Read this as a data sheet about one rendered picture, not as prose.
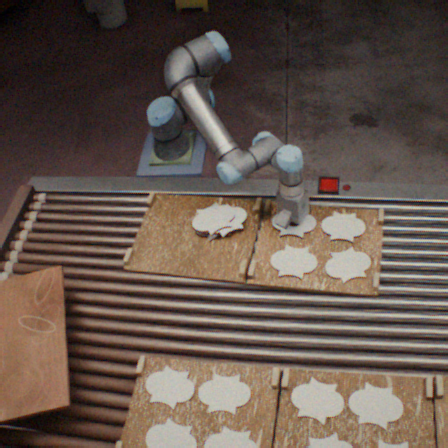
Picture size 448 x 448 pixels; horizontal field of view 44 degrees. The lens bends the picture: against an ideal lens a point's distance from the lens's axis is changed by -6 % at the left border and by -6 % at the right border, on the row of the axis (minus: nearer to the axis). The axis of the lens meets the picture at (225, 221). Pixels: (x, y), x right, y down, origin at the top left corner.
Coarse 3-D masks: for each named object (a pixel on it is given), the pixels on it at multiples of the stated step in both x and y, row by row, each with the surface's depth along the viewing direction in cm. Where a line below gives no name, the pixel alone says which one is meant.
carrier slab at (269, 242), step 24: (264, 216) 199; (360, 216) 193; (264, 240) 192; (288, 240) 191; (312, 240) 189; (360, 240) 187; (264, 264) 185; (288, 288) 179; (312, 288) 177; (336, 288) 175; (360, 288) 174
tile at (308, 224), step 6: (276, 216) 197; (306, 216) 195; (312, 216) 195; (306, 222) 193; (312, 222) 193; (276, 228) 193; (282, 228) 193; (288, 228) 192; (294, 228) 192; (300, 228) 192; (306, 228) 191; (312, 228) 191; (282, 234) 191; (288, 234) 191; (294, 234) 191; (300, 234) 190
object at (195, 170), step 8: (152, 136) 247; (200, 136) 243; (152, 144) 243; (200, 144) 239; (144, 152) 241; (200, 152) 236; (144, 160) 237; (192, 160) 233; (200, 160) 232; (144, 168) 234; (152, 168) 233; (160, 168) 232; (168, 168) 232; (176, 168) 231; (184, 168) 230; (192, 168) 230; (200, 168) 229; (136, 176) 232; (144, 176) 231; (152, 176) 231; (160, 176) 231; (168, 176) 230; (176, 176) 230; (184, 176) 229; (192, 176) 229; (200, 176) 229
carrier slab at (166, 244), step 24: (144, 216) 206; (168, 216) 205; (192, 216) 203; (144, 240) 199; (168, 240) 197; (192, 240) 196; (216, 240) 195; (240, 240) 193; (144, 264) 192; (168, 264) 190; (192, 264) 189; (216, 264) 188
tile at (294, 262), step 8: (288, 248) 187; (296, 248) 186; (304, 248) 186; (280, 256) 185; (288, 256) 185; (296, 256) 184; (304, 256) 184; (312, 256) 183; (272, 264) 183; (280, 264) 183; (288, 264) 183; (296, 264) 182; (304, 264) 182; (312, 264) 181; (280, 272) 181; (288, 272) 180; (296, 272) 180; (304, 272) 180
